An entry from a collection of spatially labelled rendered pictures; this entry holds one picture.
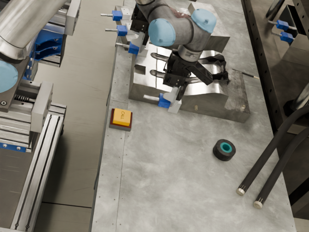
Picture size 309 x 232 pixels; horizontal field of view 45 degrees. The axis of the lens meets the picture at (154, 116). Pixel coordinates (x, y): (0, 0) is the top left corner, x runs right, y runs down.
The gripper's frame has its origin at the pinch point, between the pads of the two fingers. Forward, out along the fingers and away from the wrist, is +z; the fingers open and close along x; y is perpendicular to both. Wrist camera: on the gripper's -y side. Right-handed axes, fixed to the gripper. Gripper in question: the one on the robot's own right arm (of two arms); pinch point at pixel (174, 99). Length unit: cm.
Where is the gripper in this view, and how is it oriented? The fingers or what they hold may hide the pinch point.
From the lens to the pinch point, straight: 134.3
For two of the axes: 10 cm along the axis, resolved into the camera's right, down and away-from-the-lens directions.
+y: -9.6, -2.0, -1.9
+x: -0.2, 7.4, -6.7
